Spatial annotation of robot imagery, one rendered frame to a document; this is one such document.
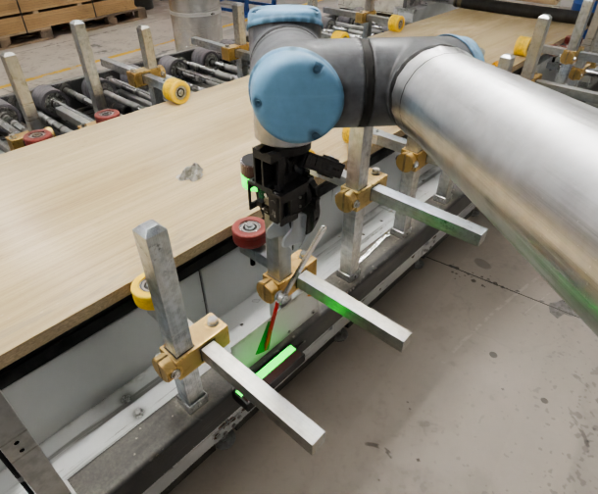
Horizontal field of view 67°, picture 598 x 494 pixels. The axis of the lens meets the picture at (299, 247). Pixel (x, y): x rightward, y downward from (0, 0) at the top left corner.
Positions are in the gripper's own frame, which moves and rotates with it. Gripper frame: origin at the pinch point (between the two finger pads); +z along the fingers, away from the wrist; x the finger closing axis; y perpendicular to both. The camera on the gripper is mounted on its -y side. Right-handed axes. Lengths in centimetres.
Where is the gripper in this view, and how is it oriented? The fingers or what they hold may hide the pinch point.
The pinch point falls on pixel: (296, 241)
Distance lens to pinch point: 78.1
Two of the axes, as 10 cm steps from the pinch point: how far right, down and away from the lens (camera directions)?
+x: 7.4, 4.2, -5.3
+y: -6.7, 4.6, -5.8
